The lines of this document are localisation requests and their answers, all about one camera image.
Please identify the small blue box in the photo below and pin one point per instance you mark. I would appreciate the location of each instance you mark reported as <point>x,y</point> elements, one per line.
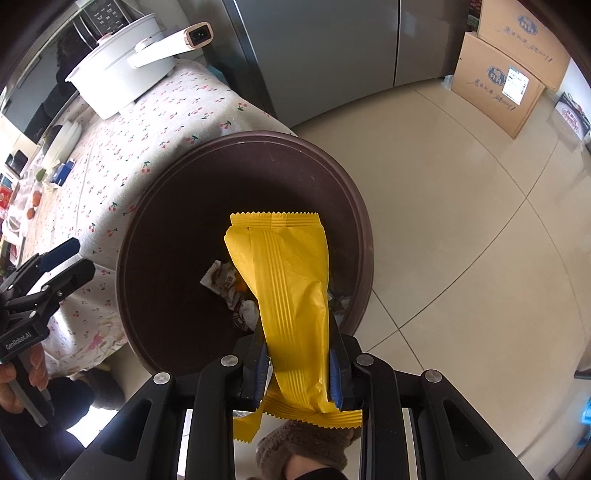
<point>62,173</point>

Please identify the cherry print tablecloth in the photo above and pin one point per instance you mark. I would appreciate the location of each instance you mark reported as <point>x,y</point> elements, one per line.
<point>138,138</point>

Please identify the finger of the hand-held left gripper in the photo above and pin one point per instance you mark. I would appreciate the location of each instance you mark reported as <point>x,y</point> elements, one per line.
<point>64,281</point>
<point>57,256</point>

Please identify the yellow snack wrapper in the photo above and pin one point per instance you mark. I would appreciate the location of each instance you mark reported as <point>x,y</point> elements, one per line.
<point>286,286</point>

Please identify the brown fuzzy slipper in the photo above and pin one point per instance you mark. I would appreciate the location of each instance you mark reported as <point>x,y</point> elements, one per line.
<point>295,443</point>

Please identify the brown cardboard box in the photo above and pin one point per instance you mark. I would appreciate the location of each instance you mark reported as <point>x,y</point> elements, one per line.
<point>521,27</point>
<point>489,92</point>

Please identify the grey refrigerator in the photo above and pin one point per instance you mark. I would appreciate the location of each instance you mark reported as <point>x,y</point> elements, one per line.
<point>323,55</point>

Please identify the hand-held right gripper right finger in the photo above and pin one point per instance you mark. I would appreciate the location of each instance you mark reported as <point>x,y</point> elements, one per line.
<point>337,381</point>

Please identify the person's left hand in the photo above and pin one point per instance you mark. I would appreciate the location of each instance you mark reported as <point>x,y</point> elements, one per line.
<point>39,369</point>

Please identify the white electric pot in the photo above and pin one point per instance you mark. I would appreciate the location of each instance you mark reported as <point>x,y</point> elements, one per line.
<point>120,83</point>

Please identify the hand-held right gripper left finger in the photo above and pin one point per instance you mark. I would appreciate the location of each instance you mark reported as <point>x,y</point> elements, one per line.
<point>261,374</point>

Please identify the white printed wrapper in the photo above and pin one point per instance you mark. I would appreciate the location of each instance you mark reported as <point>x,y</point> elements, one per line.
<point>219,277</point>

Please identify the brown round trash bin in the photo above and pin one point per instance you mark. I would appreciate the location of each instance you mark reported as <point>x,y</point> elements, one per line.
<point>194,194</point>

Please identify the printed white box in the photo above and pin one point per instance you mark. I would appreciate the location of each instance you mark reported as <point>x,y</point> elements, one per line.
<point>572,115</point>

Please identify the white lidded container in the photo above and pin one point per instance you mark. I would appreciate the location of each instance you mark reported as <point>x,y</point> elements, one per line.
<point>64,138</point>

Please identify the person's dark pants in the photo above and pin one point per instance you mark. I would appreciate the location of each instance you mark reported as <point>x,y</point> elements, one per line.
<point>92,392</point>

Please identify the black microwave oven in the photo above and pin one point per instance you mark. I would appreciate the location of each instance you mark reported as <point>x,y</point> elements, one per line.
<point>32,92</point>

